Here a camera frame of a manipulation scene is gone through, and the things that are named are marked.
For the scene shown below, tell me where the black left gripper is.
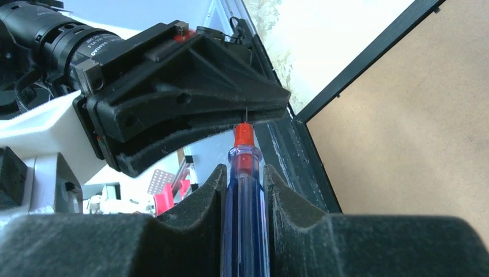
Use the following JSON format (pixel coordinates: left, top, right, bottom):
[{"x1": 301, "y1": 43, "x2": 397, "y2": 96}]
[{"x1": 72, "y1": 21, "x2": 291, "y2": 177}]

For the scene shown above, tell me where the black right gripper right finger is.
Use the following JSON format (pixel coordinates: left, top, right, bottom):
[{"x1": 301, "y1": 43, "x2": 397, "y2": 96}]
[{"x1": 264, "y1": 165, "x2": 488, "y2": 276}]

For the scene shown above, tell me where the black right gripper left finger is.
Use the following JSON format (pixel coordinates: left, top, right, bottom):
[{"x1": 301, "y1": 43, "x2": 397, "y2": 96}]
[{"x1": 1, "y1": 164, "x2": 227, "y2": 276}]

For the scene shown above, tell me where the black sunflower photo frame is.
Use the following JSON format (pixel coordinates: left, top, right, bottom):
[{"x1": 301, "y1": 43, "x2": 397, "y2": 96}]
[{"x1": 307, "y1": 1, "x2": 488, "y2": 241}]

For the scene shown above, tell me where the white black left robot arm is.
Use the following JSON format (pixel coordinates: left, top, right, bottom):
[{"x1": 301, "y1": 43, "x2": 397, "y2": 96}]
[{"x1": 1, "y1": 1, "x2": 291, "y2": 177}]

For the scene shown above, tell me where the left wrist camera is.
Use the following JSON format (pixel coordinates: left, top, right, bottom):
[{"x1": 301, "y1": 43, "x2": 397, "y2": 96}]
[{"x1": 1, "y1": 91, "x2": 105, "y2": 226}]

